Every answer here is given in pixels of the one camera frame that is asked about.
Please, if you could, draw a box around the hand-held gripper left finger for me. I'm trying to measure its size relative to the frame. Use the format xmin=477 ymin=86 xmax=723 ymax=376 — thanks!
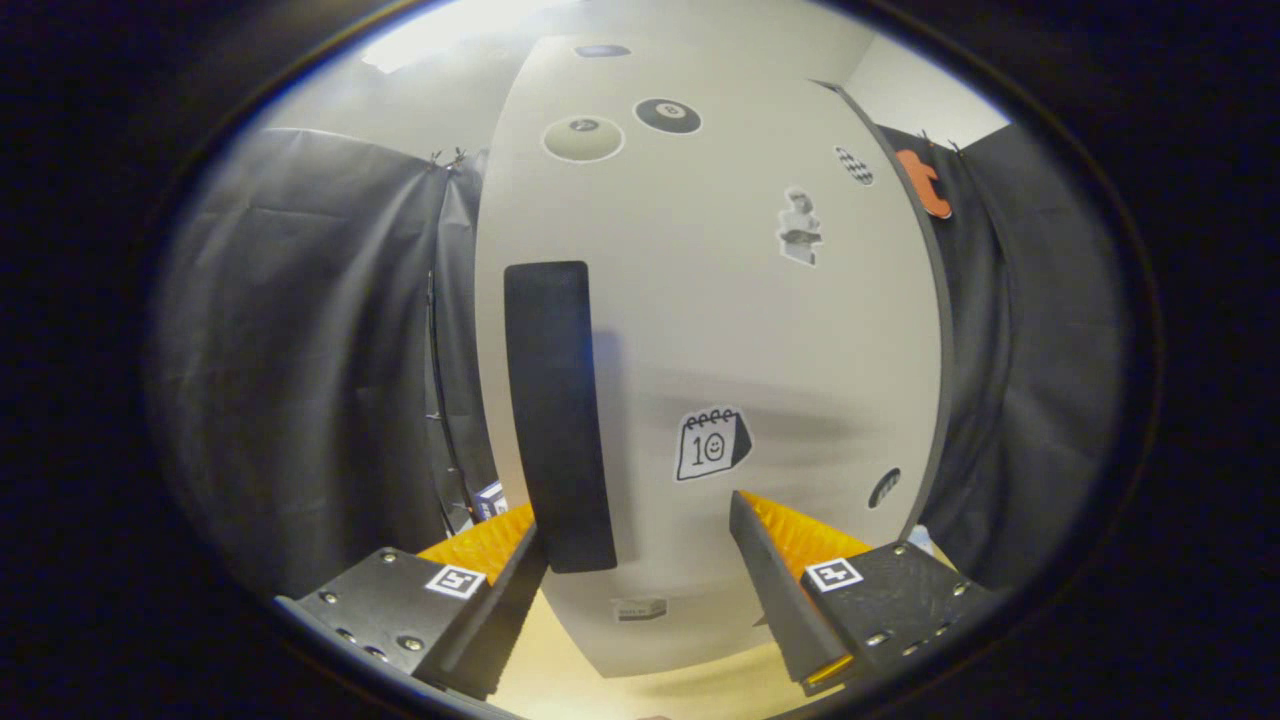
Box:
xmin=275 ymin=503 xmax=549 ymax=701

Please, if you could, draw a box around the black backdrop cloth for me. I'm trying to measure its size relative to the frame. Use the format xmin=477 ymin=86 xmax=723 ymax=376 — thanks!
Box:
xmin=150 ymin=125 xmax=1126 ymax=601

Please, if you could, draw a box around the black door handle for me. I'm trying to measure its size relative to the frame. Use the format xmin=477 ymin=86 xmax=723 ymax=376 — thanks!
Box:
xmin=503 ymin=261 xmax=619 ymax=575

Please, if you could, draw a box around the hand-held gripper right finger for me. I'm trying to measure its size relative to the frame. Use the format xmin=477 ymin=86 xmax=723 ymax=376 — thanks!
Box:
xmin=728 ymin=490 xmax=996 ymax=698

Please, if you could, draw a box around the grey cabinet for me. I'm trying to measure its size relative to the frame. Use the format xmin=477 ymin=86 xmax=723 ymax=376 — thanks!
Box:
xmin=815 ymin=80 xmax=956 ymax=541

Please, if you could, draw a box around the white cabinet door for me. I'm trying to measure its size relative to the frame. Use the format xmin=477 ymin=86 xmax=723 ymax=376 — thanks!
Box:
xmin=473 ymin=35 xmax=946 ymax=681

